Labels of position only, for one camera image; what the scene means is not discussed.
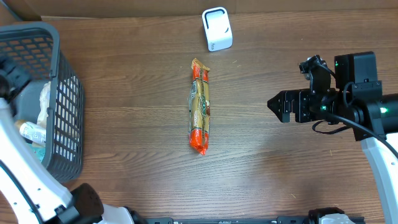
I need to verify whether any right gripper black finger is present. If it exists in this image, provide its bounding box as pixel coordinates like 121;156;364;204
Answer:
267;90;290;108
268;105;290;123

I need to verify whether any orange spaghetti packet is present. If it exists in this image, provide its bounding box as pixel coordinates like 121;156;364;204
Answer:
188;58;210;156

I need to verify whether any beige pouch bag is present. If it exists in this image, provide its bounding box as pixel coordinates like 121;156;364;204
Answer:
37;81;51;128

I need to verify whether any teal snack packet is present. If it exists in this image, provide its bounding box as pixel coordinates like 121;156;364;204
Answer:
28;144;45;162

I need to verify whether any white tube with gold cap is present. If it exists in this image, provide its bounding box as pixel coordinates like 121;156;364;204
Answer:
15;119;47;147

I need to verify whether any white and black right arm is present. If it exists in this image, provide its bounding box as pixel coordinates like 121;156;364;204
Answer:
267;52;397;223

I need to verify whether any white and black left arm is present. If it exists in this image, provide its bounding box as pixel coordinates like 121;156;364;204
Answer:
1;57;142;224

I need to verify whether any white barcode scanner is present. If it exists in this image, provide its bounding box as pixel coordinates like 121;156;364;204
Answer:
201;7;233;52

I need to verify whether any dark grey plastic basket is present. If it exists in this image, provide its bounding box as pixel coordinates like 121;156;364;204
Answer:
1;22;85;183

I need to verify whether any black mounting rail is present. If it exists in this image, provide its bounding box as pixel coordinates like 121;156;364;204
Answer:
130;207;366;224

